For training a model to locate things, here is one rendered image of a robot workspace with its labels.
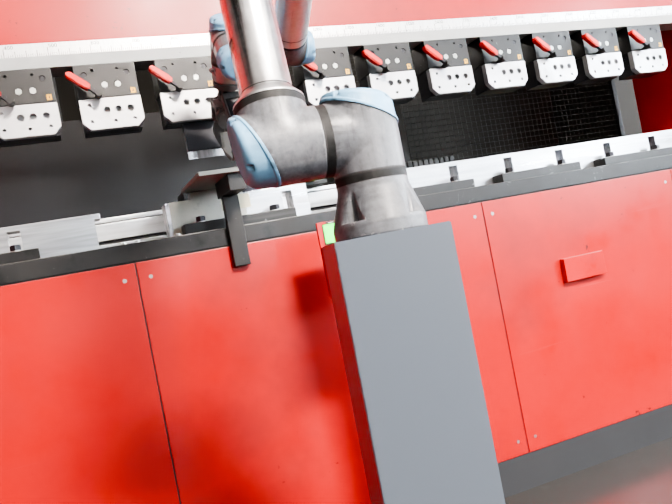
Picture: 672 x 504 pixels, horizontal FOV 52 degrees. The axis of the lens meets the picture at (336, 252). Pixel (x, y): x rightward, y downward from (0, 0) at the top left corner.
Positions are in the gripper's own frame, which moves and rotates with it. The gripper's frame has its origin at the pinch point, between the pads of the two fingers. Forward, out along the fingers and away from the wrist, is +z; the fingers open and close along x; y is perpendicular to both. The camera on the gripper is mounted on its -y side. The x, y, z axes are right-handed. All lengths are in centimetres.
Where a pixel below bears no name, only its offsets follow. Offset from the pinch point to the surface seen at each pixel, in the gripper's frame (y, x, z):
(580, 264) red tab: -31, -97, 35
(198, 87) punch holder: 17.8, 4.3, -11.9
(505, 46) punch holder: 24, -94, -12
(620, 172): -12, -120, 17
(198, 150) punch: 10.3, 6.9, 2.4
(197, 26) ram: 28.4, 1.4, -24.3
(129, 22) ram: 29.1, 18.6, -26.4
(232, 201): -12.7, 3.6, 4.9
